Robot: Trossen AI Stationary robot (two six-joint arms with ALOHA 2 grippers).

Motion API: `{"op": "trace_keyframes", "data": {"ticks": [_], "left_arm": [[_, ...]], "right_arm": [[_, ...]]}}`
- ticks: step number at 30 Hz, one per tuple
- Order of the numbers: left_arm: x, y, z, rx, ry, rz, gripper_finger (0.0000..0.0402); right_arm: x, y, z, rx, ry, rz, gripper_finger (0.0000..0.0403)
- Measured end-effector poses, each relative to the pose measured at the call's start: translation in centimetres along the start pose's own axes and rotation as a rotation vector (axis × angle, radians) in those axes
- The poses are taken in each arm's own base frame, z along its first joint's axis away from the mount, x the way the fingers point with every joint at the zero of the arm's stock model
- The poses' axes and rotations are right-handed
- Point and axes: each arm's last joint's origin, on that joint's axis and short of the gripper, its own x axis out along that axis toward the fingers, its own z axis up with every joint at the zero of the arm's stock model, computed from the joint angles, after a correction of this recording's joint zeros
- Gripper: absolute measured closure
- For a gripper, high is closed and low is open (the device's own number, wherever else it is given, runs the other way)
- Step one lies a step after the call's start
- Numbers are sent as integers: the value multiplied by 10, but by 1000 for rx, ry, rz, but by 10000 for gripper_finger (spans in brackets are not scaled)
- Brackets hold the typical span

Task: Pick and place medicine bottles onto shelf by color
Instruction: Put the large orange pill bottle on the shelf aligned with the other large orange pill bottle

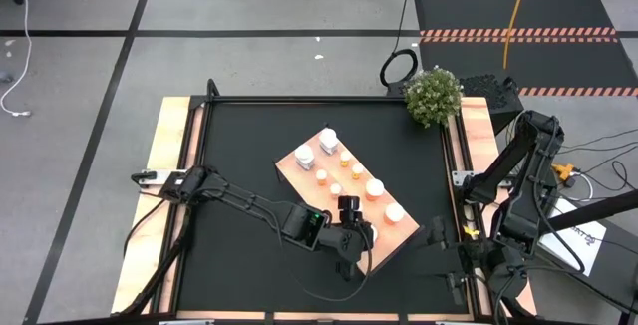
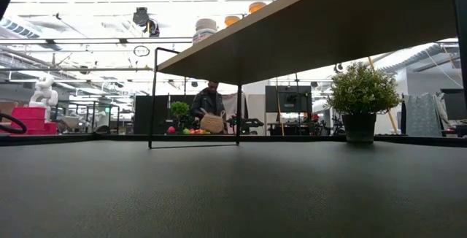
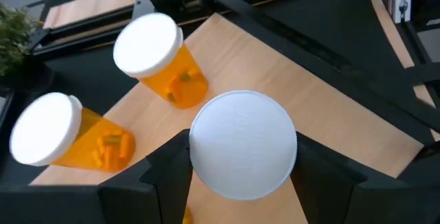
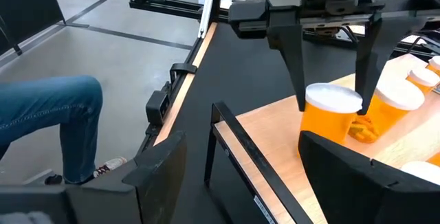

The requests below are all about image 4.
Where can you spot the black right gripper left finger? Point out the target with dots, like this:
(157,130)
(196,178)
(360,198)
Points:
(151,189)

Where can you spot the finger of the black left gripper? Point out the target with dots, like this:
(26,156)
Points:
(378,45)
(288,55)

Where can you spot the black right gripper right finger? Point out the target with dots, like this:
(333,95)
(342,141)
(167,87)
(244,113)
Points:
(361,196)

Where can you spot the medium amber pill bottle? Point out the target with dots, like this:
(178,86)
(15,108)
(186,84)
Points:
(421,172)
(395,103)
(434,158)

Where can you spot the large amber pill bottle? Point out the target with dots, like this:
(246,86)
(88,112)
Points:
(326,117)

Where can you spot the person's shoe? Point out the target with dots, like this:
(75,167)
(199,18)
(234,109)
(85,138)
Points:
(110,165)

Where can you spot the black edge clamp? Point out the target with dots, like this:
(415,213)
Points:
(184,67)

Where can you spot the person's leg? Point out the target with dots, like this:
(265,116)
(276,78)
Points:
(44,114)

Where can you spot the black partition panel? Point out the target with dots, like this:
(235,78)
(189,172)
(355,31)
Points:
(27,7)

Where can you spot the black table-level camera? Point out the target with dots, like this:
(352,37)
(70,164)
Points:
(158,107)

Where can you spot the silver angle bracket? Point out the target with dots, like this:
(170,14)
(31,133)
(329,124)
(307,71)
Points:
(206,12)

